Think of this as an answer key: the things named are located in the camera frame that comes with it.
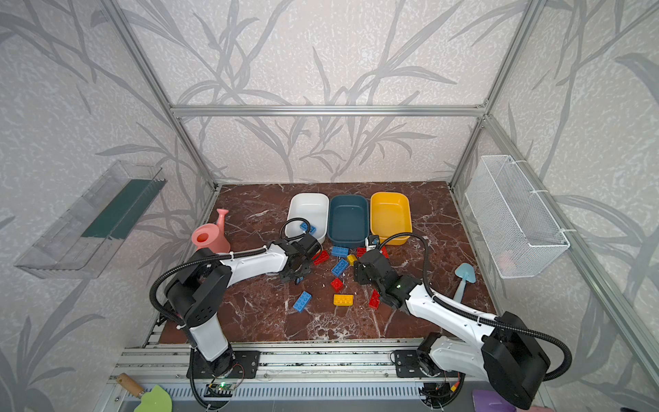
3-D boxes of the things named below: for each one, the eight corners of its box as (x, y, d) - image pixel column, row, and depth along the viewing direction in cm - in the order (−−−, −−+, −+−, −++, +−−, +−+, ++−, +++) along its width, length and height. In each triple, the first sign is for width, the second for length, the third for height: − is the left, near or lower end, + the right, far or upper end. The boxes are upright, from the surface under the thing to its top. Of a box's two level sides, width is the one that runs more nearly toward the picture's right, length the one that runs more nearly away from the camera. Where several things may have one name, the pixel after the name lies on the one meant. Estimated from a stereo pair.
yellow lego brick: (333, 305, 87) (333, 303, 85) (333, 296, 89) (333, 293, 87) (353, 306, 87) (354, 303, 85) (353, 296, 89) (353, 293, 87)
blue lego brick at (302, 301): (293, 308, 86) (292, 306, 85) (304, 292, 90) (303, 290, 88) (301, 313, 85) (300, 311, 84) (312, 297, 89) (312, 295, 87)
